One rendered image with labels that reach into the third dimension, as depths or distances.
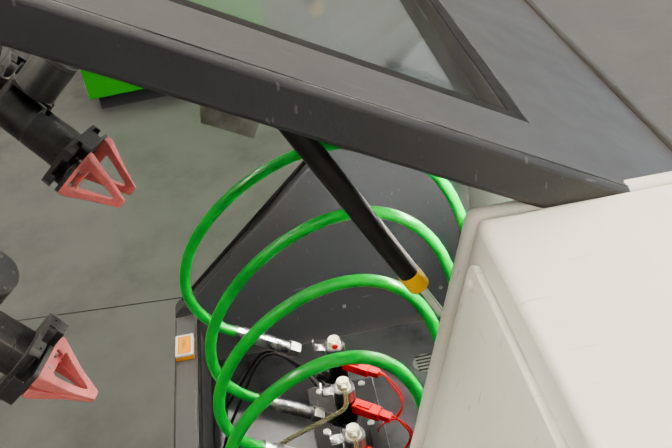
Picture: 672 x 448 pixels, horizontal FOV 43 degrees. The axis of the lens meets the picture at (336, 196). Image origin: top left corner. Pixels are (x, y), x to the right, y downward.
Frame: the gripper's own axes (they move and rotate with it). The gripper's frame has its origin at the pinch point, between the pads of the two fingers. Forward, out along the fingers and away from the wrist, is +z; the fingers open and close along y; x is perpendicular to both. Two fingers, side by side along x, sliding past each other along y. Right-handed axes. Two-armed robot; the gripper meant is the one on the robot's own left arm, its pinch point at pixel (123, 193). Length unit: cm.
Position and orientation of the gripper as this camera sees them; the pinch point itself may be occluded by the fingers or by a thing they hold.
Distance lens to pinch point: 117.8
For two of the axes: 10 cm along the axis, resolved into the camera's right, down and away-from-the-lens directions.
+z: 7.6, 6.2, 1.7
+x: -6.4, 7.0, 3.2
